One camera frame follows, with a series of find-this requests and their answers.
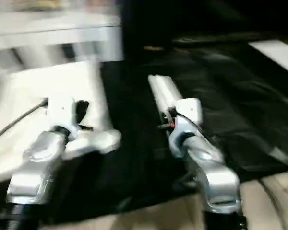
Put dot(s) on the white plastic table leg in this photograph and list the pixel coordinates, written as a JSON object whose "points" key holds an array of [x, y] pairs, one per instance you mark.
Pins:
{"points": [[158, 91], [172, 88]]}

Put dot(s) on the white plastic table top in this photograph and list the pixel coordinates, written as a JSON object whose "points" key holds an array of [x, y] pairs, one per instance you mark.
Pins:
{"points": [[38, 83]]}

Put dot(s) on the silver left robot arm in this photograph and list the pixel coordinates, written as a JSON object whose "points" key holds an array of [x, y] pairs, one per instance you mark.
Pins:
{"points": [[38, 163]]}

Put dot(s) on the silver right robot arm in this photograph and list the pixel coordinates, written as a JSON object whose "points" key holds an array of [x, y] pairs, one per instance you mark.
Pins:
{"points": [[206, 163]]}

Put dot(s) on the black mat cloth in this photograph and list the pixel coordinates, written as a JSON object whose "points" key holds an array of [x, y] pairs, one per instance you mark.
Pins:
{"points": [[230, 119]]}

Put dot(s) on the small yellow label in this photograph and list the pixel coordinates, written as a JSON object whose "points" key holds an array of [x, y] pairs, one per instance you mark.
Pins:
{"points": [[153, 48]]}

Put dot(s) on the white glass door cabinet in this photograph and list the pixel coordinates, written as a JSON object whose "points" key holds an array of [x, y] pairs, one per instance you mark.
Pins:
{"points": [[50, 36]]}

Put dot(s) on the black fabric backdrop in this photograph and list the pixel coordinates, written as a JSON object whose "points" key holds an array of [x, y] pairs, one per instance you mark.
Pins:
{"points": [[206, 16]]}

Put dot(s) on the white flat board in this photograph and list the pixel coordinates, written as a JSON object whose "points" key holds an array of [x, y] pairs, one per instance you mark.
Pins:
{"points": [[276, 55]]}

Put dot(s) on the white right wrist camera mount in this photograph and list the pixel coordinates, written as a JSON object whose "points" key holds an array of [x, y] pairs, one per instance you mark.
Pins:
{"points": [[189, 112]]}

